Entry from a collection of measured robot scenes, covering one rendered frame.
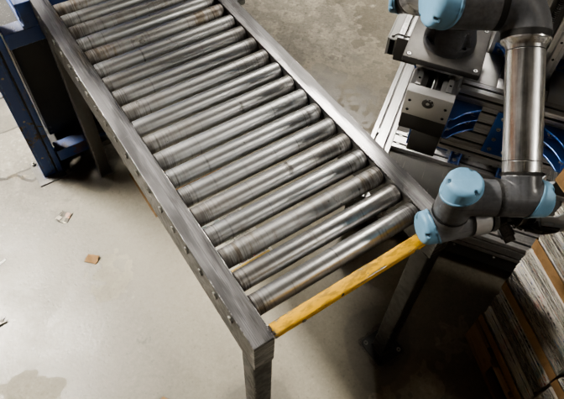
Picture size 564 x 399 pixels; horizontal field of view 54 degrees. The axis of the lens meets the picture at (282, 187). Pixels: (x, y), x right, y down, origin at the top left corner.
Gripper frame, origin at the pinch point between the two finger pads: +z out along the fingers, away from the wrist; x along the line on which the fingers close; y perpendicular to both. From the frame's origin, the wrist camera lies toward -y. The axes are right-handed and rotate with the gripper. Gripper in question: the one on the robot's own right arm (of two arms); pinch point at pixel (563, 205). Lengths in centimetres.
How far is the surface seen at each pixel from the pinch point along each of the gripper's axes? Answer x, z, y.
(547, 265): -4.3, 3.6, -22.2
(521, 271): 0.1, 3.4, -33.5
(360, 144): 30.7, -37.3, -5.0
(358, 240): 3.9, -46.6, -4.9
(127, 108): 56, -94, -5
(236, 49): 74, -61, -5
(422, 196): 12.0, -28.0, -4.9
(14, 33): 108, -128, -15
